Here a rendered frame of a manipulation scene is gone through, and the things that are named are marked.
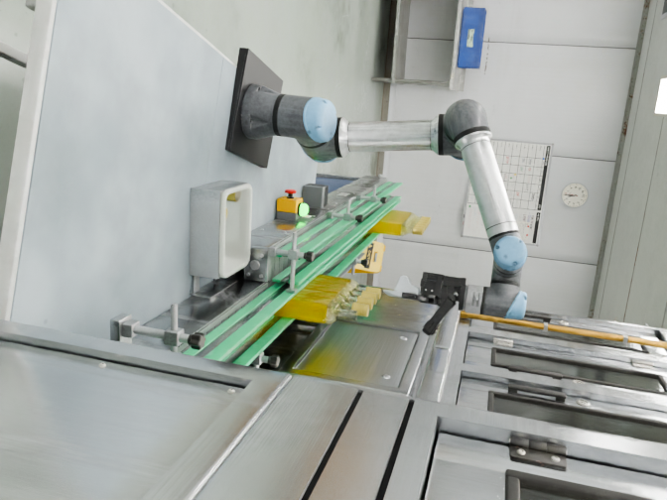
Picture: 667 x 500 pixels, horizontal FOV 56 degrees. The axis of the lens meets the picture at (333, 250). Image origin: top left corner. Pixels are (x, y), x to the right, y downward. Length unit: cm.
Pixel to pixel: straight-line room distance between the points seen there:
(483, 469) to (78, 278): 81
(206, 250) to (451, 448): 97
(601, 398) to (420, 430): 117
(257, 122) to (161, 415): 112
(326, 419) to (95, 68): 77
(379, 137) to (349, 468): 127
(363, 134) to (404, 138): 12
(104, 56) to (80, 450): 76
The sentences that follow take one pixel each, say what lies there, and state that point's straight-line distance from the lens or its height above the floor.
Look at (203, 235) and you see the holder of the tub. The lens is 155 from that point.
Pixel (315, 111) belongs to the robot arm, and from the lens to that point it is 168.
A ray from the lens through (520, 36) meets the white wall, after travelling 756.
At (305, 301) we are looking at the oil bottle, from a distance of 169.
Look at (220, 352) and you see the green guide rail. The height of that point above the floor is 96.
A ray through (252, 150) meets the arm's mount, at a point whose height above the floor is 77.
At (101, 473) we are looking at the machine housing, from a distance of 67.
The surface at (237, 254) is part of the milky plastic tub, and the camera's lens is 170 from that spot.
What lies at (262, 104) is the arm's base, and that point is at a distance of 173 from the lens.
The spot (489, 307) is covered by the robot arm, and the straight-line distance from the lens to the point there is 164.
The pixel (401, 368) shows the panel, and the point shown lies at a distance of 172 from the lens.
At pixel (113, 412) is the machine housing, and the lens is 77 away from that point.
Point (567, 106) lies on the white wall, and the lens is 755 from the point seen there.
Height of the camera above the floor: 146
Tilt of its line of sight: 14 degrees down
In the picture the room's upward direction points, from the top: 98 degrees clockwise
